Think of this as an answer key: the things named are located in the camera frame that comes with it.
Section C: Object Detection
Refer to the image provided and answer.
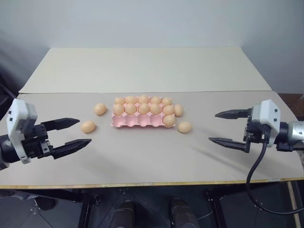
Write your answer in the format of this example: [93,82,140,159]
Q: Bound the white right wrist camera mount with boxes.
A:
[250,99,281,143]

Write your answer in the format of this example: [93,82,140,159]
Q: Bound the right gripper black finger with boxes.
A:
[214,108,249,120]
[208,137,251,153]

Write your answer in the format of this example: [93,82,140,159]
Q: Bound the black table frame leg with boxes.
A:
[78,189,102,228]
[205,188,228,228]

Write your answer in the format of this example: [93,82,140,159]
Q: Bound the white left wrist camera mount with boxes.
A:
[6,98,38,165]

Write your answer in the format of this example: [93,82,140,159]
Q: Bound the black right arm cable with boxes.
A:
[245,134,304,215]

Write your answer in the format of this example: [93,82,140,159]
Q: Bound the pink egg tray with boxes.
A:
[111,95,178,129]

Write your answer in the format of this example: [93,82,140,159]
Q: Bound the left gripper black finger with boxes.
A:
[52,139,92,160]
[41,117,80,132]

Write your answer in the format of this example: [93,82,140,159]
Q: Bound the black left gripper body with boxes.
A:
[21,123,55,160]

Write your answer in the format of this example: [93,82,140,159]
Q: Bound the dark rounded shape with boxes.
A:
[113,200,136,228]
[169,199,198,228]

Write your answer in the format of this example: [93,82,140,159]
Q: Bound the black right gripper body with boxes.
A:
[243,107,269,153]

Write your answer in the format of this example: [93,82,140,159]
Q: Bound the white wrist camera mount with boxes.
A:
[250,99,281,143]
[6,98,38,165]

